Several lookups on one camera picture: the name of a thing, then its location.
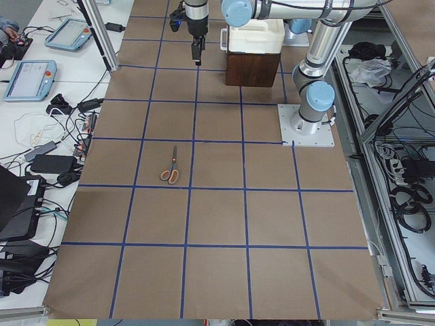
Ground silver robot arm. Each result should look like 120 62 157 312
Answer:
185 0 209 66
221 1 381 136

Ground blue teach pendant far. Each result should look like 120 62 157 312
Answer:
45 18 92 52

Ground blue teach pendant near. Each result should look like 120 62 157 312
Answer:
3 60 57 102

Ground black laptop computer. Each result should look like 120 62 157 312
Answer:
1 167 46 242

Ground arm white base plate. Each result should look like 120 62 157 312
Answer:
283 19 311 47
277 104 334 147

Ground blue teach pendant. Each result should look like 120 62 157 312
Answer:
3 60 57 102
45 18 92 52

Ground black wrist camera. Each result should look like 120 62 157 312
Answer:
169 1 186 33

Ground aluminium frame post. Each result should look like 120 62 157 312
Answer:
77 0 120 73

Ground orange grey handled scissors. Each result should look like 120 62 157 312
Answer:
160 145 179 185

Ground white foam box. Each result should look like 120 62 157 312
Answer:
220 19 285 54

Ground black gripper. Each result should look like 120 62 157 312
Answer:
188 17 207 66

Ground black power adapter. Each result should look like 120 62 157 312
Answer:
30 154 77 174

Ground small black adapter on table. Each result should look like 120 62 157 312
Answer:
105 22 125 33

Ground dark wooden drawer cabinet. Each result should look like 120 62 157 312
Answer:
225 52 281 88

